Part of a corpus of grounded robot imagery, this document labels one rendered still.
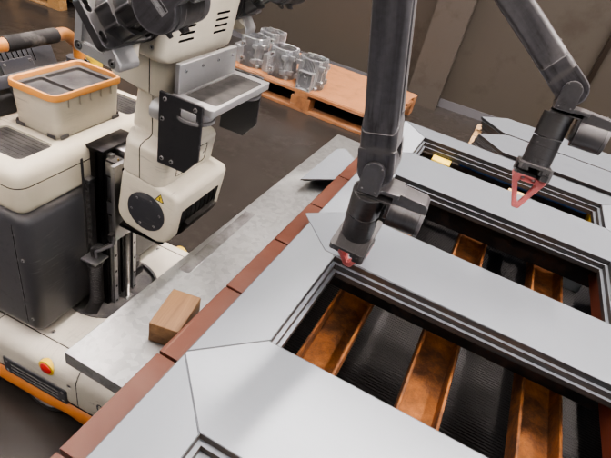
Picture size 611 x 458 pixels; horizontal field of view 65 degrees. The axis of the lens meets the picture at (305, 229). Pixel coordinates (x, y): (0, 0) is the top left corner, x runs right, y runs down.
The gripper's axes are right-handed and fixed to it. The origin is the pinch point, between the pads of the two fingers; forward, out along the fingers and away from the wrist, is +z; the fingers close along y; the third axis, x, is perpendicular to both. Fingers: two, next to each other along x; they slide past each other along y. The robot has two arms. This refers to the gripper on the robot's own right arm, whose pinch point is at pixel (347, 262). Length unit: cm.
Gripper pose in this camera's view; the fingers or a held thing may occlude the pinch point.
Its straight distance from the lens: 93.7
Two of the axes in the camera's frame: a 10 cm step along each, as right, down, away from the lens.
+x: -8.8, -4.2, 2.3
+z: -1.3, 6.6, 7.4
